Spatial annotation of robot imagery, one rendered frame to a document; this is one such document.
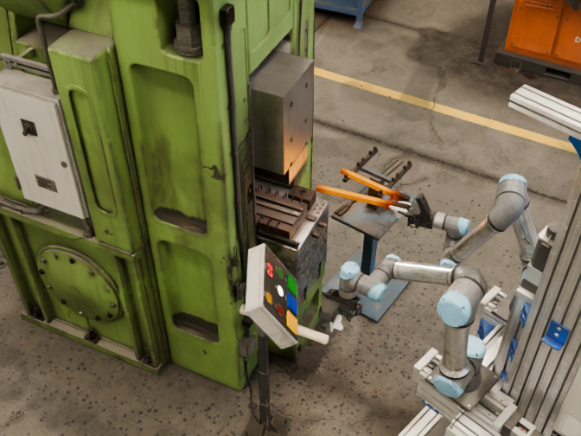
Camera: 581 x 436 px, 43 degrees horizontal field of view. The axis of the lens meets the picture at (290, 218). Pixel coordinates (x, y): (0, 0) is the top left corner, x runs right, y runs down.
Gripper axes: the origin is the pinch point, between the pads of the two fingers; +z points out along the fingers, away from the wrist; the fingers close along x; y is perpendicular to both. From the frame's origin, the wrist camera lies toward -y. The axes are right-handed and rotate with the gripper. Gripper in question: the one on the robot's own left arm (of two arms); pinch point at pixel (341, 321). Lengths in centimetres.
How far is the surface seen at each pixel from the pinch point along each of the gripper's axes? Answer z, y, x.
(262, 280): -26.4, -23.3, -23.1
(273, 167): -46, -53, 13
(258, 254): -25.3, -35.2, -13.5
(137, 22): -117, -83, -23
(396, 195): 0, -32, 78
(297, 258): 7.5, -43.2, 18.7
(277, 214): -5, -62, 24
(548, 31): 57, -101, 373
